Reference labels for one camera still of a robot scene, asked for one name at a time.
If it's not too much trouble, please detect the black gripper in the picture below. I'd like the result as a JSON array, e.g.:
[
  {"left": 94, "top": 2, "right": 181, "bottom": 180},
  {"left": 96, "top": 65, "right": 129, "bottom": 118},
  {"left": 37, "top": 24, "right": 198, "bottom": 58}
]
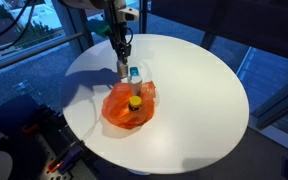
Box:
[{"left": 104, "top": 0, "right": 133, "bottom": 65}]

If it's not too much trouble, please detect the white pill bottle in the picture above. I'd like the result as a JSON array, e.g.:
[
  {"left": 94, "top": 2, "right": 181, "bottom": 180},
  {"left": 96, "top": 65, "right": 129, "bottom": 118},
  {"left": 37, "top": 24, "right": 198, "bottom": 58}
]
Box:
[{"left": 116, "top": 59, "right": 130, "bottom": 80}]

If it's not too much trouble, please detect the tall white capped bottle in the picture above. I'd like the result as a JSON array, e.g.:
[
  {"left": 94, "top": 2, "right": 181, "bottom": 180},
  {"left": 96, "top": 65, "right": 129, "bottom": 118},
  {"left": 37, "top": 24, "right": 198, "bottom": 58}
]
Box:
[{"left": 130, "top": 75, "right": 144, "bottom": 99}]

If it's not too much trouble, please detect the orange plastic bag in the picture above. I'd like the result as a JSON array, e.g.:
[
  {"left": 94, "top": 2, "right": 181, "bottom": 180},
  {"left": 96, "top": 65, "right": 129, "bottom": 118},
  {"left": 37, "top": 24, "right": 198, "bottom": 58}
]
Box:
[{"left": 101, "top": 80, "right": 158, "bottom": 131}]

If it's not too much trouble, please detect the blue capped container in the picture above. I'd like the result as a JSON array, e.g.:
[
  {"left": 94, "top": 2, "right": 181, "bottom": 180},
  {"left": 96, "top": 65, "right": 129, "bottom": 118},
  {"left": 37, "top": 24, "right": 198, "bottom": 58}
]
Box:
[{"left": 128, "top": 66, "right": 141, "bottom": 83}]

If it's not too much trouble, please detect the thin dark window mullion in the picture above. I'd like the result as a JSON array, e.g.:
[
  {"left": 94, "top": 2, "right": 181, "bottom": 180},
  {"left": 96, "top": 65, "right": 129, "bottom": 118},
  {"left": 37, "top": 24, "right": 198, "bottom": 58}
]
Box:
[{"left": 139, "top": 0, "right": 149, "bottom": 35}]

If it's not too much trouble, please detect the yellow lid dark jar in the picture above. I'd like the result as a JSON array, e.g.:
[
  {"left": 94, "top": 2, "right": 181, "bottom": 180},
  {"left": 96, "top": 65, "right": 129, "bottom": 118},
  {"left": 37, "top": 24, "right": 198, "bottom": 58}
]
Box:
[{"left": 128, "top": 95, "right": 143, "bottom": 113}]

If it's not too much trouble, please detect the grey metal handrail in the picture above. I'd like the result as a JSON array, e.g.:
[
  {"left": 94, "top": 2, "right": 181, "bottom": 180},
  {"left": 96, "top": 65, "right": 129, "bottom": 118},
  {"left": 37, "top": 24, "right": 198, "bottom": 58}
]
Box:
[{"left": 0, "top": 9, "right": 142, "bottom": 76}]

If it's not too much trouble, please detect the orange and purple clamp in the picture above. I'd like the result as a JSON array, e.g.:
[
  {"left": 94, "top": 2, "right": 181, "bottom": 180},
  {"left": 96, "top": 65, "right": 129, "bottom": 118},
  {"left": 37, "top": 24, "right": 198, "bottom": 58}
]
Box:
[
  {"left": 47, "top": 140, "right": 85, "bottom": 175},
  {"left": 21, "top": 105, "right": 52, "bottom": 135}
]

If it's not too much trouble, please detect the grey perforated mounting plate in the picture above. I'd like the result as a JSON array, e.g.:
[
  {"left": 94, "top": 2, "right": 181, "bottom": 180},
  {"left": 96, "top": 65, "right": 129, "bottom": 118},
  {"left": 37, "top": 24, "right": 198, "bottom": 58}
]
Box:
[{"left": 27, "top": 128, "right": 75, "bottom": 180}]

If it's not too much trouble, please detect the slanted dark window beam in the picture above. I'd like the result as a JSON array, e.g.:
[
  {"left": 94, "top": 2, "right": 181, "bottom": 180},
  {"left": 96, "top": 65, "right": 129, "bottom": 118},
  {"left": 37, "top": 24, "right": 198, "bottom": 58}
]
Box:
[{"left": 250, "top": 83, "right": 288, "bottom": 130}]

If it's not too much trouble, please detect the green wrist camera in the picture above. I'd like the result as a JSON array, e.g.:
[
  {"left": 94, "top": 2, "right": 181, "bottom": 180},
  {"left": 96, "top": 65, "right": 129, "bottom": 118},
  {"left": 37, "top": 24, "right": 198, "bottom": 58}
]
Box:
[{"left": 85, "top": 18, "right": 114, "bottom": 39}]

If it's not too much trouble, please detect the dark window post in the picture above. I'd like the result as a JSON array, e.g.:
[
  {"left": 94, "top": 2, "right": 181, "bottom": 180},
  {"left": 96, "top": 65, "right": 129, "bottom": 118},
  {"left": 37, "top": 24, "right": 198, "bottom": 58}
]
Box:
[{"left": 52, "top": 0, "right": 95, "bottom": 52}]

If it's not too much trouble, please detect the thin black cable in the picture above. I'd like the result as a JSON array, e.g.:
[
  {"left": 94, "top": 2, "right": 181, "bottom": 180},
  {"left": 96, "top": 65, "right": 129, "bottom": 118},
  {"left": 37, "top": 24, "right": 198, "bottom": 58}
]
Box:
[{"left": 0, "top": 0, "right": 38, "bottom": 54}]

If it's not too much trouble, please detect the white table pedestal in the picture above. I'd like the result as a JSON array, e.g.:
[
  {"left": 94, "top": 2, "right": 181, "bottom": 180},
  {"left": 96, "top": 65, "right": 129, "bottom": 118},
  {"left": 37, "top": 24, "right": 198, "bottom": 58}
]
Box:
[{"left": 127, "top": 168, "right": 152, "bottom": 177}]

